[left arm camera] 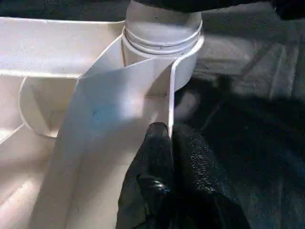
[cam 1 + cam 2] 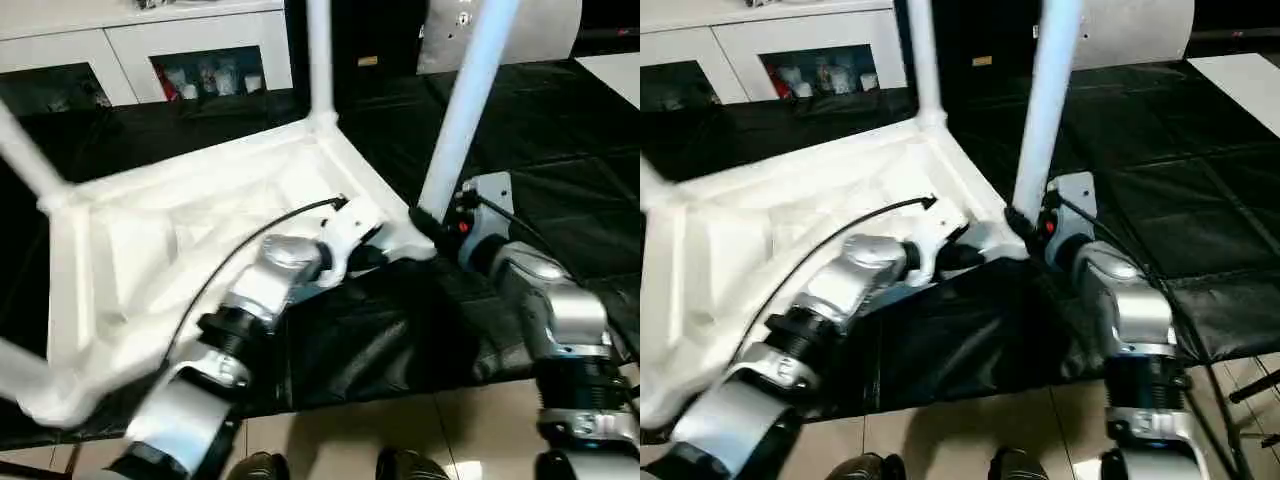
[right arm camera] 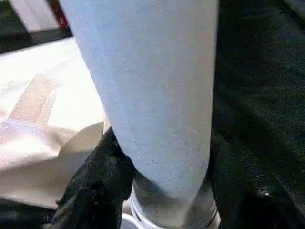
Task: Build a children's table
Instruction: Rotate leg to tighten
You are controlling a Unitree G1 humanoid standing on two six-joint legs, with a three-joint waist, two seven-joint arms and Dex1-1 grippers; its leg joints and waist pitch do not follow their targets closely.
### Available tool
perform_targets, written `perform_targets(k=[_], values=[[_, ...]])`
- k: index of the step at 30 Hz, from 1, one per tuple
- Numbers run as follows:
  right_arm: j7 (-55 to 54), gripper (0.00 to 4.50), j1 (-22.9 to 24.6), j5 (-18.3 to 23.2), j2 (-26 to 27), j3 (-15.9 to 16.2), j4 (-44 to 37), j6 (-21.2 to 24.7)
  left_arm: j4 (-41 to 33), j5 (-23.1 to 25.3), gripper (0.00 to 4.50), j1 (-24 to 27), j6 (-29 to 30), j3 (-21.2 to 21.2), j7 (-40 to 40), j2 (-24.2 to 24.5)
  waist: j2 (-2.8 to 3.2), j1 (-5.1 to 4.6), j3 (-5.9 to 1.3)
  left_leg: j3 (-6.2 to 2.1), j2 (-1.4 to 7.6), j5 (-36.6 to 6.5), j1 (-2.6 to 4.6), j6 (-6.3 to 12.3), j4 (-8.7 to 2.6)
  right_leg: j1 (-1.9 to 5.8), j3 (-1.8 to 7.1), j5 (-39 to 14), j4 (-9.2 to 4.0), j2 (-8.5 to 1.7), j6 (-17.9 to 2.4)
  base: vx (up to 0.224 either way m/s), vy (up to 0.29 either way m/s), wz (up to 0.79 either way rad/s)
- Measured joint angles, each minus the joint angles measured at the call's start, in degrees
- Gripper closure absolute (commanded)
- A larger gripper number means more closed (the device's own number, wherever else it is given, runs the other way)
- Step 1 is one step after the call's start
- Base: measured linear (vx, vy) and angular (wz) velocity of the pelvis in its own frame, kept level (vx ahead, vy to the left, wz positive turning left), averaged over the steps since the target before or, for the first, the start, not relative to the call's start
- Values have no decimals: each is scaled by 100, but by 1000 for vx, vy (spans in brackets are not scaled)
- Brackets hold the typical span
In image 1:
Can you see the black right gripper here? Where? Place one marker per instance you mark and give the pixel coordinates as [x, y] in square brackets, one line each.
[290, 9]

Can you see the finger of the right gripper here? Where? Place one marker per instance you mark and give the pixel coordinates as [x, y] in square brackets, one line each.
[190, 4]

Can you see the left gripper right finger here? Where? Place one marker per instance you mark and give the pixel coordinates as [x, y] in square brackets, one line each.
[202, 179]

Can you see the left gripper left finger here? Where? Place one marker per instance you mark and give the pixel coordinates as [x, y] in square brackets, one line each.
[155, 167]

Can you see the white plastic table leg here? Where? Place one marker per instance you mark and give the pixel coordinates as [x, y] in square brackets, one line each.
[162, 28]

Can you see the white plastic table top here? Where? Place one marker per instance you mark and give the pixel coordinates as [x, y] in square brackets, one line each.
[59, 47]

